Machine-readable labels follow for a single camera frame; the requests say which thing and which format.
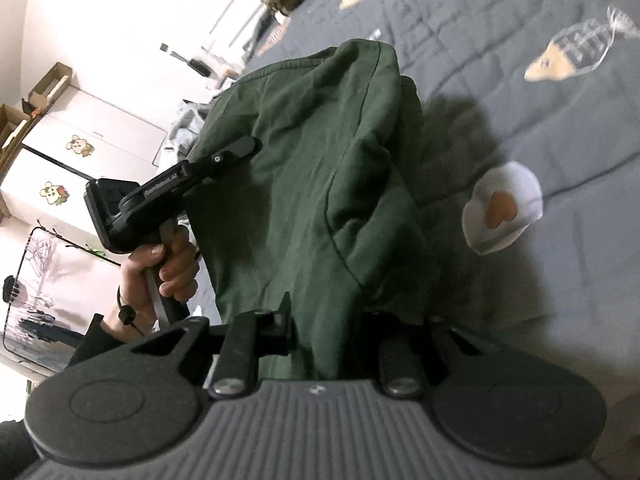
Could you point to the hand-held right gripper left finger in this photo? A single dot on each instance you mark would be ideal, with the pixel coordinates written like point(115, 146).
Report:
point(275, 330)

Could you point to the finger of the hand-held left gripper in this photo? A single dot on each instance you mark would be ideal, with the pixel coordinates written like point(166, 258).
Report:
point(230, 152)

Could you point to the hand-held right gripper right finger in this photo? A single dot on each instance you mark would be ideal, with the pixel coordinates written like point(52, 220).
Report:
point(395, 350)

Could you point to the green t-shirt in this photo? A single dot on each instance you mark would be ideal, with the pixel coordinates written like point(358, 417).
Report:
point(300, 160)

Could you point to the person's left forearm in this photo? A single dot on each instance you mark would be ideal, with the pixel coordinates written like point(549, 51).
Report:
point(100, 340)

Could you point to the pile of grey clothes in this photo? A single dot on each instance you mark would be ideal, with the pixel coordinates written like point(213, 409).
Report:
point(185, 130)

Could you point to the person's left hand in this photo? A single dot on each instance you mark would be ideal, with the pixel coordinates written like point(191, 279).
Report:
point(177, 270)

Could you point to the green leafy decoration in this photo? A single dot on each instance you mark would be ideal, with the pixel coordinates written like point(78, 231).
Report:
point(97, 251)

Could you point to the bear sticker with red bow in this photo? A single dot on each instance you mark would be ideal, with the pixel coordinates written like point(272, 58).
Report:
point(55, 192)

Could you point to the white wardrobe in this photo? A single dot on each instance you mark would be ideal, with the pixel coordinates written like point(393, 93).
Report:
point(115, 135)

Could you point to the open cardboard box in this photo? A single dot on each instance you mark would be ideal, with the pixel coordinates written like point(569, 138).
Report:
point(12, 130)
point(50, 85)

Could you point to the white headboard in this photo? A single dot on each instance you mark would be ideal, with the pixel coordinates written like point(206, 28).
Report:
point(235, 10)

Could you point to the grey printed quilt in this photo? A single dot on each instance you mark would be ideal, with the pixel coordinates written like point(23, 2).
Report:
point(575, 160)

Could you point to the black wall-hung object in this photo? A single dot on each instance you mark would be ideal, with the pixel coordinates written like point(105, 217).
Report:
point(198, 65)

